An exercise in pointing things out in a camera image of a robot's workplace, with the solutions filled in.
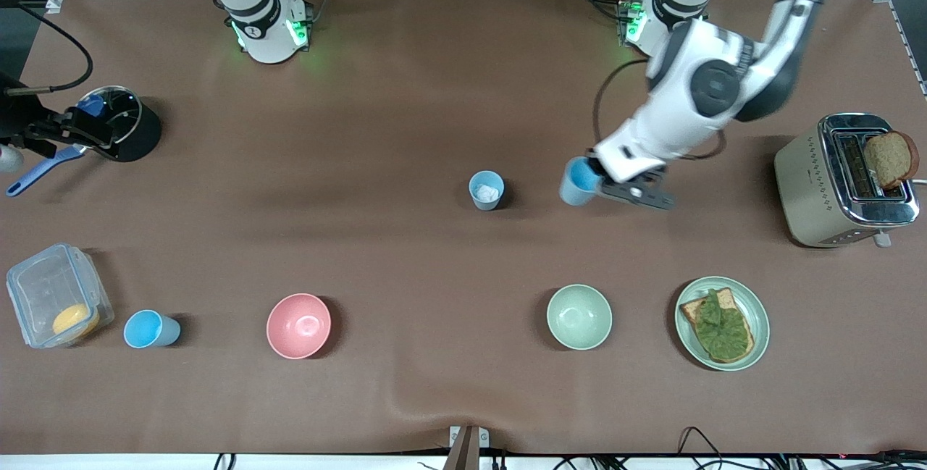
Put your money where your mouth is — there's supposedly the blue plastic cup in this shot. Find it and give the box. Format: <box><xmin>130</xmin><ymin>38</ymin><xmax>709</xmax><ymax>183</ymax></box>
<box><xmin>123</xmin><ymin>309</ymin><xmax>182</xmax><ymax>349</ymax></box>
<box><xmin>469</xmin><ymin>170</ymin><xmax>506</xmax><ymax>211</ymax></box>
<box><xmin>559</xmin><ymin>156</ymin><xmax>603</xmax><ymax>207</ymax></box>

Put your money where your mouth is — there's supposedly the light green bowl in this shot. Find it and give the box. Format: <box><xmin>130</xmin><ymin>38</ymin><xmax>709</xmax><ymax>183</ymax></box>
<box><xmin>546</xmin><ymin>283</ymin><xmax>613</xmax><ymax>351</ymax></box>

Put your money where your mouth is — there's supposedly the clear plastic food container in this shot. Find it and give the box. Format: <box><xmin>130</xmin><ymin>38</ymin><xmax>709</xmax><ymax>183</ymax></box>
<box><xmin>6</xmin><ymin>243</ymin><xmax>115</xmax><ymax>350</ymax></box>

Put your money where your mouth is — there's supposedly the toasted bread slice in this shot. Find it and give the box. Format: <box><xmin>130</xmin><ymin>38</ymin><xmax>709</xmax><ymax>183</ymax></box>
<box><xmin>679</xmin><ymin>288</ymin><xmax>755</xmax><ymax>364</ymax></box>

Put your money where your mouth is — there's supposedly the beige chrome toaster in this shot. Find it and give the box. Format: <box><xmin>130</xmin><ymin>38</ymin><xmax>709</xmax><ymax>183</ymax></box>
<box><xmin>773</xmin><ymin>113</ymin><xmax>922</xmax><ymax>249</ymax></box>

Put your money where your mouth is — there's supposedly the orange round food piece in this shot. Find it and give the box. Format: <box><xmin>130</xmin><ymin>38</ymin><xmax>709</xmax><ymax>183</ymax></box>
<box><xmin>52</xmin><ymin>303</ymin><xmax>101</xmax><ymax>337</ymax></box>

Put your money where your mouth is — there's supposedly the green lettuce leaf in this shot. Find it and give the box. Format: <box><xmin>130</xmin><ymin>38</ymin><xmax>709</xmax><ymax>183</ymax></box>
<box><xmin>695</xmin><ymin>289</ymin><xmax>751</xmax><ymax>359</ymax></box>

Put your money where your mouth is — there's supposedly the light green plate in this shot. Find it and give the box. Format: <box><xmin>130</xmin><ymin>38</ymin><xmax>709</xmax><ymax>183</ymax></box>
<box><xmin>674</xmin><ymin>276</ymin><xmax>771</xmax><ymax>372</ymax></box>

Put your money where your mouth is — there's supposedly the brown table mat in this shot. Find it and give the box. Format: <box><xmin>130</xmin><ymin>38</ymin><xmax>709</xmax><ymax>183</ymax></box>
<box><xmin>0</xmin><ymin>0</ymin><xmax>927</xmax><ymax>456</ymax></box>

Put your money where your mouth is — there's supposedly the brown bread slice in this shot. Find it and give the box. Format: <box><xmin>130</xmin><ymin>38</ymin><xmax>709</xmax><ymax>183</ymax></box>
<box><xmin>863</xmin><ymin>130</ymin><xmax>920</xmax><ymax>190</ymax></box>

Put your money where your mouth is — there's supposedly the pink bowl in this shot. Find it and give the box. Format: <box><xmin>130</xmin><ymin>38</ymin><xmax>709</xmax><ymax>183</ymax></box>
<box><xmin>266</xmin><ymin>293</ymin><xmax>332</xmax><ymax>360</ymax></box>

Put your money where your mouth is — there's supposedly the black pot blue handle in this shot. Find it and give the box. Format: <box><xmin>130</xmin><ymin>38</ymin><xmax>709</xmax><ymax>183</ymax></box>
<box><xmin>6</xmin><ymin>85</ymin><xmax>163</xmax><ymax>198</ymax></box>

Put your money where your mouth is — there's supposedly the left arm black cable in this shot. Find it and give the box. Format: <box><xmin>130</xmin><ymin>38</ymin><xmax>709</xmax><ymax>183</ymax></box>
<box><xmin>592</xmin><ymin>57</ymin><xmax>726</xmax><ymax>161</ymax></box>

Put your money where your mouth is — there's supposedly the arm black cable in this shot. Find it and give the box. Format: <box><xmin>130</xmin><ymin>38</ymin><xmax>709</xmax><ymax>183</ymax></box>
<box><xmin>6</xmin><ymin>5</ymin><xmax>95</xmax><ymax>96</ymax></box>
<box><xmin>592</xmin><ymin>57</ymin><xmax>726</xmax><ymax>161</ymax></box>

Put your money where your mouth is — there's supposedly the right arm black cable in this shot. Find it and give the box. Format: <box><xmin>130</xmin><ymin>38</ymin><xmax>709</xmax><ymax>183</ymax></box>
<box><xmin>6</xmin><ymin>5</ymin><xmax>95</xmax><ymax>96</ymax></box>

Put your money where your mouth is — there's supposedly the black looped cable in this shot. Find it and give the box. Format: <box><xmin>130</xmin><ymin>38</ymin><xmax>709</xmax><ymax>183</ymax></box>
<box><xmin>676</xmin><ymin>426</ymin><xmax>726</xmax><ymax>458</ymax></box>

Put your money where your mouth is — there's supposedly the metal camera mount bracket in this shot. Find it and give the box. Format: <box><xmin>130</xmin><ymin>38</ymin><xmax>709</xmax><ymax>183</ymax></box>
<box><xmin>447</xmin><ymin>424</ymin><xmax>491</xmax><ymax>470</ymax></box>

